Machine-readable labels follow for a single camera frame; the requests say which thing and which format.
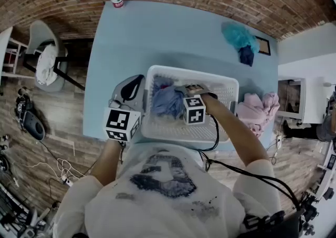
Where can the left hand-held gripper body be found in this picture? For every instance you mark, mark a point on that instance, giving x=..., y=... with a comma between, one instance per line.
x=118, y=121

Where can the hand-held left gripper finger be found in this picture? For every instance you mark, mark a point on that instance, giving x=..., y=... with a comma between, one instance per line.
x=139, y=103
x=115, y=91

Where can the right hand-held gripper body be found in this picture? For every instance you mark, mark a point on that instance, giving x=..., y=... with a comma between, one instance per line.
x=194, y=111

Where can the white plastic laundry basket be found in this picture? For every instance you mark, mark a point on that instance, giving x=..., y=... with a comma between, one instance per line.
x=183, y=133

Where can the lavender blue garment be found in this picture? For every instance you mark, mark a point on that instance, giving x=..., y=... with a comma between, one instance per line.
x=165, y=100

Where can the pink garment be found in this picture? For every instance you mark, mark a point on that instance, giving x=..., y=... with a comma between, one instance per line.
x=257, y=113

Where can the person's left forearm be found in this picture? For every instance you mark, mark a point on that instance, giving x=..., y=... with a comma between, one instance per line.
x=107, y=160

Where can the person's right forearm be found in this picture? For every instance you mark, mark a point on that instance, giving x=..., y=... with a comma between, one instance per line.
x=236, y=132

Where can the person's right hand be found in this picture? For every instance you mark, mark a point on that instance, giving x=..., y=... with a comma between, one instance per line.
x=195, y=89

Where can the light blue table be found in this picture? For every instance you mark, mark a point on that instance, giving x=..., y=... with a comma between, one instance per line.
x=131, y=42

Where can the navy blue cloth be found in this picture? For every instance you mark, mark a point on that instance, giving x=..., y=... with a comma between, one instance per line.
x=246, y=57

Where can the white power strip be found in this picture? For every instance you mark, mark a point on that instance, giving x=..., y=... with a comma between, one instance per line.
x=278, y=139
x=67, y=181

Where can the black oval device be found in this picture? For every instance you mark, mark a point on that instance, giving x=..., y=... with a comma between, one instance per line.
x=35, y=129

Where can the teal fluffy cloth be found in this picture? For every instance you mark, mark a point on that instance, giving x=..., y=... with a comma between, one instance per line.
x=237, y=34

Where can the black framed tan board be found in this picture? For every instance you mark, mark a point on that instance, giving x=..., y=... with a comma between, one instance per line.
x=263, y=46

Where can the person's white printed t-shirt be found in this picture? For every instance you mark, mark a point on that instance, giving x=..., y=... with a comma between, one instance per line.
x=162, y=205

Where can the grey shell chair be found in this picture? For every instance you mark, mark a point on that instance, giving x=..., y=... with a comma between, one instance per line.
x=39, y=32

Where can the white shelf rack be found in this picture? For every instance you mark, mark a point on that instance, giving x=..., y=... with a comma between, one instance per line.
x=5, y=47

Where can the white desk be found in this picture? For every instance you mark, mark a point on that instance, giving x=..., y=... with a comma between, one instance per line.
x=315, y=100

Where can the dark equipment heap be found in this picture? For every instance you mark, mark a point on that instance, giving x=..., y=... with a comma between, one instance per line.
x=15, y=213

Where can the black waist device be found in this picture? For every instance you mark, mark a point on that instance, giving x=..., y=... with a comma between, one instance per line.
x=283, y=226

